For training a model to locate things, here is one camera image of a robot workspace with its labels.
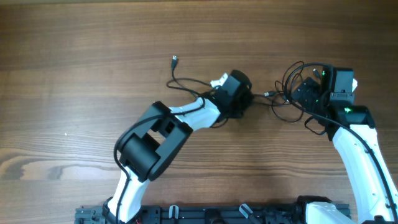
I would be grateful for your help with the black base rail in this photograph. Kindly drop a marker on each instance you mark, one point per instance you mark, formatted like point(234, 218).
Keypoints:
point(283, 213)

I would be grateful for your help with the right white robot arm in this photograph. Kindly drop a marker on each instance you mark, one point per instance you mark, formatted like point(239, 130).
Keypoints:
point(330, 100)

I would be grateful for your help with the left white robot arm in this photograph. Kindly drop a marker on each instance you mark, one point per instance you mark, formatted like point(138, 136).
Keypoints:
point(146, 149)

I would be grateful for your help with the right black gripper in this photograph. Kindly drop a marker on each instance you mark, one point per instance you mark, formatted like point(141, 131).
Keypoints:
point(306, 90)

